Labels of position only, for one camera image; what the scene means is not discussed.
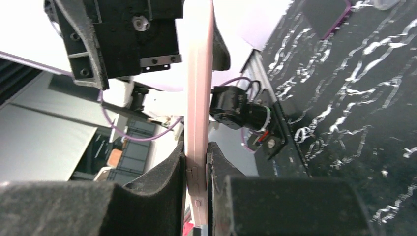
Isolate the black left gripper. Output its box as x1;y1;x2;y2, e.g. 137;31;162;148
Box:
54;0;231;90

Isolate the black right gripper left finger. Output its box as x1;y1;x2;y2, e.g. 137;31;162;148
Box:
0;143;185;236

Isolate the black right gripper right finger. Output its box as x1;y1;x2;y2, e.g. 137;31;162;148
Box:
207;142;375;236

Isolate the pink phone case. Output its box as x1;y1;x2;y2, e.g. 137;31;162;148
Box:
184;0;214;226

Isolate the dark purple phone case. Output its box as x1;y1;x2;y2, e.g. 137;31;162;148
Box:
302;0;352;40

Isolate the clear magsafe phone case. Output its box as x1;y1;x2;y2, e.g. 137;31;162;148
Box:
371;0;400;11

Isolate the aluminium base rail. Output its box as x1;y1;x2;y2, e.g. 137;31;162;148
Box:
241;49;277;104

